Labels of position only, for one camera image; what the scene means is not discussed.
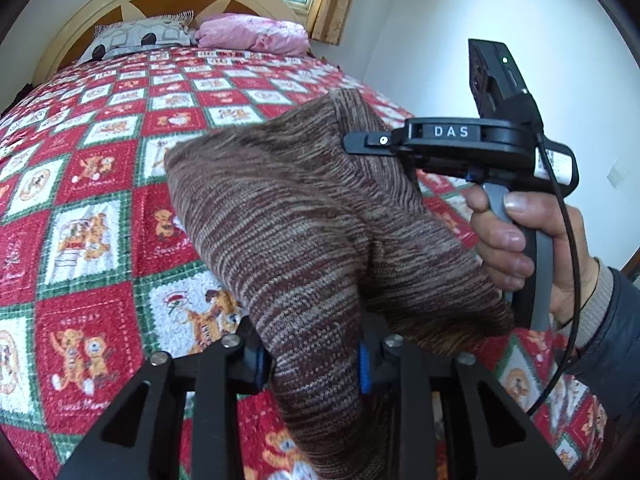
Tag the white wall socket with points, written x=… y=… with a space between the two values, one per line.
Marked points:
x=616 y=172

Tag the white patterned pillow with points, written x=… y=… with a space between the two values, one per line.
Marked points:
x=135 y=35

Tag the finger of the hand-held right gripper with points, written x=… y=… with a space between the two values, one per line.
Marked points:
x=372 y=141

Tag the yellow curtain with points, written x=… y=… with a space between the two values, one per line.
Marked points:
x=335 y=5

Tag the person's right hand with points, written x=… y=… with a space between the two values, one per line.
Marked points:
x=500 y=240

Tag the pink pillow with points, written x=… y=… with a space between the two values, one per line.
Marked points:
x=240 y=32

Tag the red checkered printed quilt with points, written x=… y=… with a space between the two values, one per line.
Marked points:
x=100 y=160

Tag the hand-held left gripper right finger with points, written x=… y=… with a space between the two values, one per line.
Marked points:
x=364 y=370

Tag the brown knitted sweater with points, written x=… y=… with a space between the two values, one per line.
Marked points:
x=300 y=240

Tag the person's right forearm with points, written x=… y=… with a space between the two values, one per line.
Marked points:
x=605 y=330

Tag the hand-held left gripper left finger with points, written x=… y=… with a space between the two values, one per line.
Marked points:
x=260 y=370

